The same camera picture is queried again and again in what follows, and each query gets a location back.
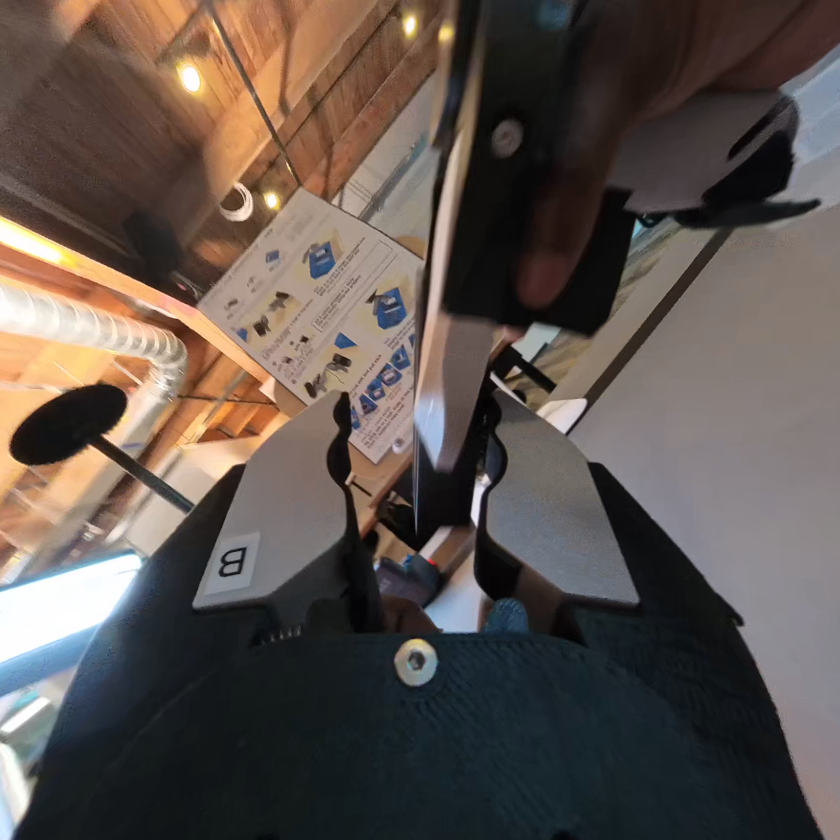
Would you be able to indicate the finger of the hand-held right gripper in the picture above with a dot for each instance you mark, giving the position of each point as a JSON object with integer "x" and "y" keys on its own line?
{"x": 453, "y": 394}

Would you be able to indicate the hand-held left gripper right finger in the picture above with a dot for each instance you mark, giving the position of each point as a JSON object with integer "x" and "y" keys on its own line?
{"x": 558, "y": 525}

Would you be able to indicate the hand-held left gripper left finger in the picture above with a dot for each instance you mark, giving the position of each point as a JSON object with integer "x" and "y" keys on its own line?
{"x": 282, "y": 518}

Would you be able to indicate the black usb hub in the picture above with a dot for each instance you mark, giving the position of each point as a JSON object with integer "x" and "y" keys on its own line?
{"x": 446, "y": 512}

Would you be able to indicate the person's left hand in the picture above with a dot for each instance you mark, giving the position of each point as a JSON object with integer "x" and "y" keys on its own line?
{"x": 407, "y": 617}

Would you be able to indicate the person's right hand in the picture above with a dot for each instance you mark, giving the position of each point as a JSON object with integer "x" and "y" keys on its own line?
{"x": 656, "y": 52}

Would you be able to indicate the instruction sheet on stand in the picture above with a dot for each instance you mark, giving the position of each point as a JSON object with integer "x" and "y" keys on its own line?
{"x": 387, "y": 485}

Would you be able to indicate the white document stand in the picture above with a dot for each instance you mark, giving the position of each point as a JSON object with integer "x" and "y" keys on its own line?
{"x": 564, "y": 413}

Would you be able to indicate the instruction poster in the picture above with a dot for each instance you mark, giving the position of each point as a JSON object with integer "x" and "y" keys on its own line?
{"x": 295, "y": 295}

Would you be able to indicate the ceiling spot light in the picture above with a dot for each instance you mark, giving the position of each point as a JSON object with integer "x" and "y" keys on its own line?
{"x": 408, "y": 25}
{"x": 189, "y": 77}
{"x": 271, "y": 199}

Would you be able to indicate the white led light panel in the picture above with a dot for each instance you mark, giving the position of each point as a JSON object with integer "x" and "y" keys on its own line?
{"x": 65, "y": 604}

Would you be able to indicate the black disc-topped pole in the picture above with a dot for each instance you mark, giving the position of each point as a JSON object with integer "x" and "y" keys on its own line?
{"x": 65, "y": 423}

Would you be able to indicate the black round ceiling fixture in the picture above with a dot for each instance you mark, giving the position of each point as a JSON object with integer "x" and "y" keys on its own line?
{"x": 154, "y": 243}

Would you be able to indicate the silver air duct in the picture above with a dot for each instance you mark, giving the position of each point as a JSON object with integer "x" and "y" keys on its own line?
{"x": 79, "y": 321}

